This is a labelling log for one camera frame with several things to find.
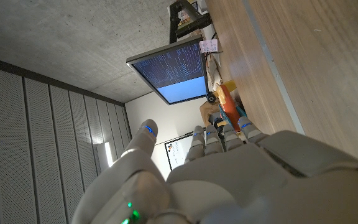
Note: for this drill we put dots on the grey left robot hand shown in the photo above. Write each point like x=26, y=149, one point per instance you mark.
x=228, y=177

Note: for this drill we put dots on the teal blue box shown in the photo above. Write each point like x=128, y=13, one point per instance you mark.
x=227, y=116

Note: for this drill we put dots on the brown cardboard box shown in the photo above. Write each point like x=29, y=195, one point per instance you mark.
x=208, y=112

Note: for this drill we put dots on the orange bottle with yellow cap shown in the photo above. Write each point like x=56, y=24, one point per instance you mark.
x=228, y=104

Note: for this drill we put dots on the black round webcam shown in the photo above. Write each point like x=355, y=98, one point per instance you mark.
x=211, y=97

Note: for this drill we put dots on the white paper stack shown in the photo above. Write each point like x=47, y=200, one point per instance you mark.
x=213, y=70

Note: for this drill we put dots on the computer monitor with blue screen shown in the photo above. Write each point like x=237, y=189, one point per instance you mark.
x=174, y=72

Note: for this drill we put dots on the pink sticky note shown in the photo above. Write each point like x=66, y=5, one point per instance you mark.
x=208, y=45

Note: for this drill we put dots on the whiteboard with black frame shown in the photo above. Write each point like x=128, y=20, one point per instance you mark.
x=177, y=152

